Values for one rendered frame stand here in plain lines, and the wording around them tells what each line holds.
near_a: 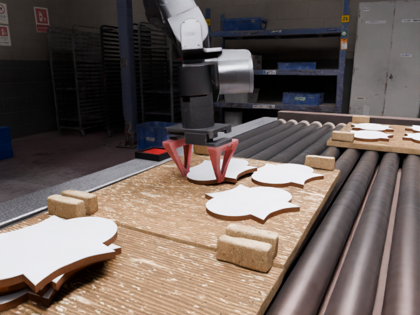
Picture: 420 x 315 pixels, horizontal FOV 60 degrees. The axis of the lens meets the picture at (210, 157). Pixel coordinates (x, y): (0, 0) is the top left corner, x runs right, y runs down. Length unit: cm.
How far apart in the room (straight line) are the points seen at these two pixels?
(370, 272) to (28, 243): 37
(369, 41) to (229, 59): 444
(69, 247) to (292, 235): 26
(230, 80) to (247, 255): 32
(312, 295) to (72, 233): 26
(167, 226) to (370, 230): 28
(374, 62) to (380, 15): 53
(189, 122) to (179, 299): 34
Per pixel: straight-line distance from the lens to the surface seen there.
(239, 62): 62
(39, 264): 37
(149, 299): 36
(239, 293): 36
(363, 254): 49
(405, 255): 51
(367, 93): 502
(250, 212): 51
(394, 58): 503
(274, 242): 40
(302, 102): 502
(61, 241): 40
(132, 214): 53
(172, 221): 50
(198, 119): 61
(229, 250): 39
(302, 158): 93
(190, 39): 62
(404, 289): 44
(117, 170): 83
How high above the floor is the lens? 114
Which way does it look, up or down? 14 degrees down
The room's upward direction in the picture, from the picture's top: straight up
